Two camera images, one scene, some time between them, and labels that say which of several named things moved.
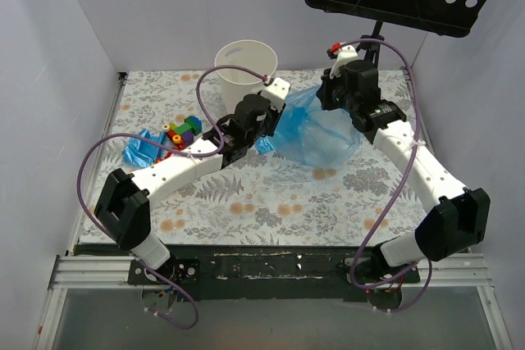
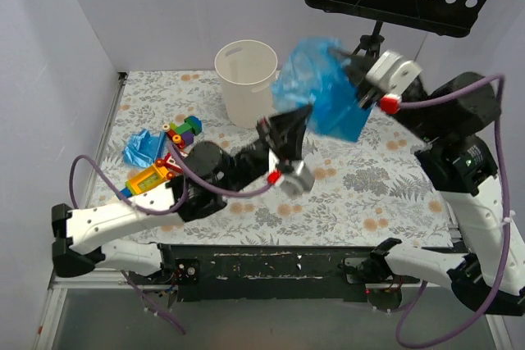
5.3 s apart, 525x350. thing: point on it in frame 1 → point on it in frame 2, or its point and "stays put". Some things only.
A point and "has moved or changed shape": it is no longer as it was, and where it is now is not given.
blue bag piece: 139,152 stays put
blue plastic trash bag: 312,134 has moved or changed shape
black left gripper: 273,119 → 271,145
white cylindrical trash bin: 237,83 stays put
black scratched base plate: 276,272 stays put
